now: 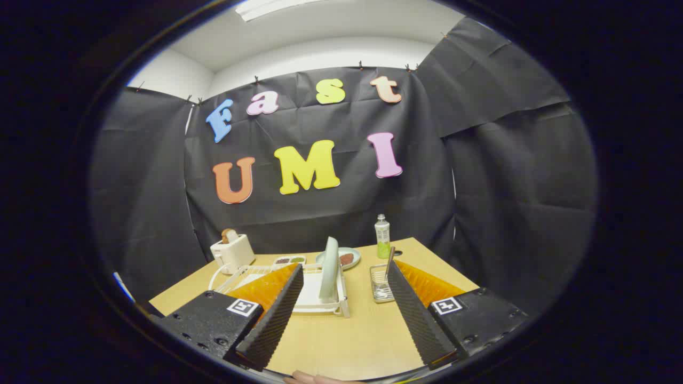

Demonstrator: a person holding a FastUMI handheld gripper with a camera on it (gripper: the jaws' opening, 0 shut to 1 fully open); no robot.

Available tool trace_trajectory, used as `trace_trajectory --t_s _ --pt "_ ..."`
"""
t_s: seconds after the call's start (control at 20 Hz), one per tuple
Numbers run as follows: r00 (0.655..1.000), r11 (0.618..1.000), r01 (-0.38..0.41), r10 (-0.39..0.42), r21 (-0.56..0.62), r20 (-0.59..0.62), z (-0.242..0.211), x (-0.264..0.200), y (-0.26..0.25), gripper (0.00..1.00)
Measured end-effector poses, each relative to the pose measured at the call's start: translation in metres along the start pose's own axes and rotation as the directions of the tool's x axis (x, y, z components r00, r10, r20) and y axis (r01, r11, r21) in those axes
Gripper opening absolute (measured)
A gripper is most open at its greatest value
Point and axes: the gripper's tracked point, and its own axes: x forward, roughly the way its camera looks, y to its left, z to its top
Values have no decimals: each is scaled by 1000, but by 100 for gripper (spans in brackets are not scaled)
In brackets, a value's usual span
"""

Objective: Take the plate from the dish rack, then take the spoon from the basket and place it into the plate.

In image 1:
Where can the green and white bottle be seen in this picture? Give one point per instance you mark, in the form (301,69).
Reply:
(382,240)

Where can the light green plate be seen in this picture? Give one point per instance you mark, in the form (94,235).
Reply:
(329,272)

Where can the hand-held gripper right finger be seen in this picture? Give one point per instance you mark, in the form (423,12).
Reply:
(421,325)

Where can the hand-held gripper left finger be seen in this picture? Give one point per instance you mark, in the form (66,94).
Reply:
(277,320)

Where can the white rectangular sauce dish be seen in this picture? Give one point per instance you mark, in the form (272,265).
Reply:
(288,260)

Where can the white toaster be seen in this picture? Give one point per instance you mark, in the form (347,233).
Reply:
(235,255)

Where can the brown bread slice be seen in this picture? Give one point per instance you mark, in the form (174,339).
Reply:
(230,236)

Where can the black backdrop cloth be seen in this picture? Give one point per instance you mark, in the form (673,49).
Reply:
(331,213)

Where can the brown meat slice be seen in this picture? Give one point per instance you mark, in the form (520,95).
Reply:
(347,259)

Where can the ceiling light panel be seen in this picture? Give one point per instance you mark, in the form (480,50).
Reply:
(267,8)

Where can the small green food plate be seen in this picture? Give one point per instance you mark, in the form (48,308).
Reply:
(354,252)

